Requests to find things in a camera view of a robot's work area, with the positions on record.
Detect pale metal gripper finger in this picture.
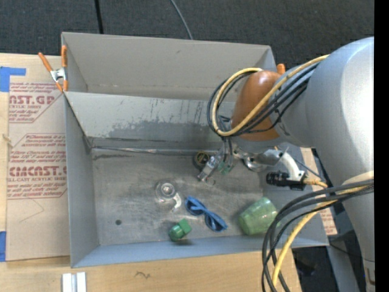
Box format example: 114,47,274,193
196,156,218,181
202,170,217,186

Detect small green toy block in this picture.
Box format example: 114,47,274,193
168,218,193,243

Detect blue sunglasses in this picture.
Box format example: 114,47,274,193
184,195,229,233

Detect black cylinder on white bracket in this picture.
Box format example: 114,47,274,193
266,152,307,192

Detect clear glass thing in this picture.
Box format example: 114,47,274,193
154,179,183,213

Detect green cup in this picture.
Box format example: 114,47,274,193
237,196,279,236

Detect black and yellow round thing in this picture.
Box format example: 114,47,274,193
193,151,211,169

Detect brown cardboard board red print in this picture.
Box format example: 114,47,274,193
0,52,339,262

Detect grey metal bin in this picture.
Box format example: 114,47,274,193
60,31,331,269

